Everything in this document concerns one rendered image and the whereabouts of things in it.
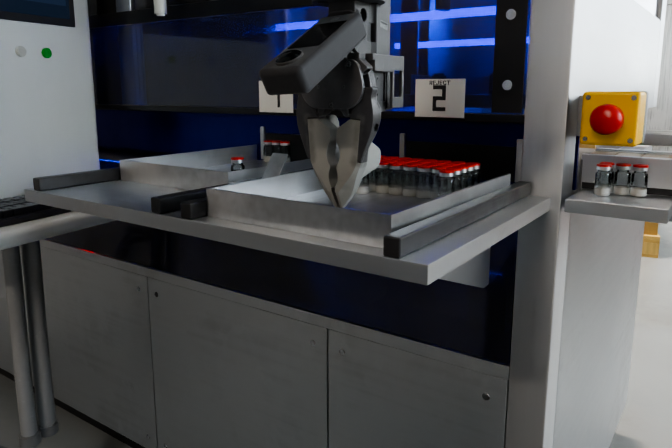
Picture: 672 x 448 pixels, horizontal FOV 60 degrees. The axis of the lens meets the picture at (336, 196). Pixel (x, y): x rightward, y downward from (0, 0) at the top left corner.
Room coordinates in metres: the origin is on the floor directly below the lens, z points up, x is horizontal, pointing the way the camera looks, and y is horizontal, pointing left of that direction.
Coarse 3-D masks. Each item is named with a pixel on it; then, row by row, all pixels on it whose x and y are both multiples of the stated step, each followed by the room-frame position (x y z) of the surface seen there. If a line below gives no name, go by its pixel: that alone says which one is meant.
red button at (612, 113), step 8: (608, 104) 0.76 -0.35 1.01; (592, 112) 0.77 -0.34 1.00; (600, 112) 0.76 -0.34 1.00; (608, 112) 0.75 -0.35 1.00; (616, 112) 0.75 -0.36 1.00; (592, 120) 0.77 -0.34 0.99; (600, 120) 0.76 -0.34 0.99; (608, 120) 0.75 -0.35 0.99; (616, 120) 0.75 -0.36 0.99; (592, 128) 0.77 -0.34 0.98; (600, 128) 0.76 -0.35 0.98; (608, 128) 0.75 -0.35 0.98; (616, 128) 0.75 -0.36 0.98
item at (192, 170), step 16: (128, 160) 0.99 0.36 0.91; (144, 160) 1.02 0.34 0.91; (160, 160) 1.05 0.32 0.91; (176, 160) 1.08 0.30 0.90; (192, 160) 1.11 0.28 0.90; (208, 160) 1.14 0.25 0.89; (224, 160) 1.18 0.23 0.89; (256, 160) 1.25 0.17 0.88; (304, 160) 0.98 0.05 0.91; (128, 176) 0.97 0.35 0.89; (144, 176) 0.95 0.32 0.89; (160, 176) 0.92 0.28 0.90; (176, 176) 0.90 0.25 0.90; (192, 176) 0.88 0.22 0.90; (208, 176) 0.86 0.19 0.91; (224, 176) 0.84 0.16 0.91; (240, 176) 0.86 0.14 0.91; (256, 176) 0.88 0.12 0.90
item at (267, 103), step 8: (264, 88) 1.14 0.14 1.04; (264, 96) 1.14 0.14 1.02; (272, 96) 1.13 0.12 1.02; (280, 96) 1.11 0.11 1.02; (288, 96) 1.10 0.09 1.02; (264, 104) 1.14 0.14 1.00; (272, 104) 1.13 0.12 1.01; (280, 104) 1.11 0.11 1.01; (288, 104) 1.10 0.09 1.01; (280, 112) 1.12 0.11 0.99; (288, 112) 1.10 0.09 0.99
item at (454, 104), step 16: (416, 80) 0.95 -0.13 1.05; (432, 80) 0.93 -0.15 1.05; (448, 80) 0.92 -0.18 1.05; (464, 80) 0.90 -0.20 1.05; (416, 96) 0.95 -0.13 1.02; (432, 96) 0.93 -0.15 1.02; (448, 96) 0.92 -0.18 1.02; (464, 96) 0.90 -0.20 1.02; (416, 112) 0.95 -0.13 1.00; (432, 112) 0.93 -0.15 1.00; (448, 112) 0.92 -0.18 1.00
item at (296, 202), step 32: (224, 192) 0.68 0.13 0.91; (256, 192) 0.76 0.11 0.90; (288, 192) 0.82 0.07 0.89; (320, 192) 0.85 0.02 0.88; (480, 192) 0.73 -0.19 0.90; (256, 224) 0.65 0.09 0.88; (288, 224) 0.62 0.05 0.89; (320, 224) 0.59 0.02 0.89; (352, 224) 0.57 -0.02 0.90; (384, 224) 0.55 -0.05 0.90
